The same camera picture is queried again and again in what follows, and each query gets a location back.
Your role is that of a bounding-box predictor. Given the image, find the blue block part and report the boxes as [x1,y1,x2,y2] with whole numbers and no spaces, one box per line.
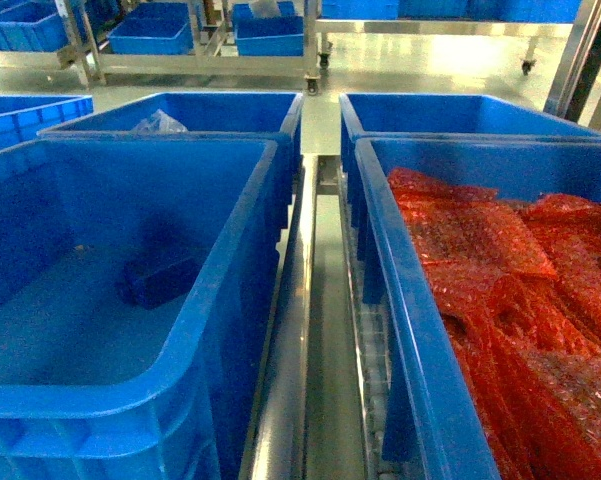
[115,253,201,310]

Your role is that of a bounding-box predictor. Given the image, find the blue bin with plastic bag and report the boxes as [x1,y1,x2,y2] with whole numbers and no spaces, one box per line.
[38,91,303,174]

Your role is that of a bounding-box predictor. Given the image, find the blue bin rear right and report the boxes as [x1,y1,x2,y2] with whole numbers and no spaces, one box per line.
[339,93,601,173]

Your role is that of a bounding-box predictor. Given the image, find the stainless steel shelf rack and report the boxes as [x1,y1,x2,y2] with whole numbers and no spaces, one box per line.
[241,153,368,479]

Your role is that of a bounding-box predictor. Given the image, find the empty blue target bin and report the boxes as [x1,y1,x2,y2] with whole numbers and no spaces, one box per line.
[0,139,290,479]

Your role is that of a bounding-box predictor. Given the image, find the blue bin with red bags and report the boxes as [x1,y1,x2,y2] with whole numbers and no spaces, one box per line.
[349,139,601,479]

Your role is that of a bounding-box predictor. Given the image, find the blue bin far left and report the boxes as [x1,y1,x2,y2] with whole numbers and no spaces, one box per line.
[0,95,94,150]

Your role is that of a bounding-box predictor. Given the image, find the clear plastic bag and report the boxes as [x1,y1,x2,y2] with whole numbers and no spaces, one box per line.
[132,109,188,133]

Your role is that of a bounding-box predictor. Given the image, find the red bubble wrap bags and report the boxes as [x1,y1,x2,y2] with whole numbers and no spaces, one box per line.
[388,167,601,479]

